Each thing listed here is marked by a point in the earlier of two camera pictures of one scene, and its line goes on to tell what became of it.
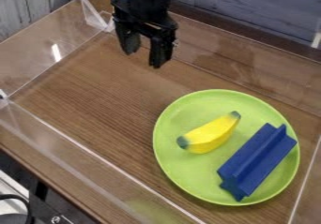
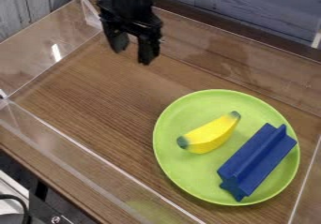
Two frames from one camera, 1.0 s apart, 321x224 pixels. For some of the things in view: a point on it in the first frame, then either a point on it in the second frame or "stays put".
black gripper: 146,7 → 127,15
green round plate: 191,171 stays put
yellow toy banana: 210,137 stays put
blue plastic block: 246,170 stays put
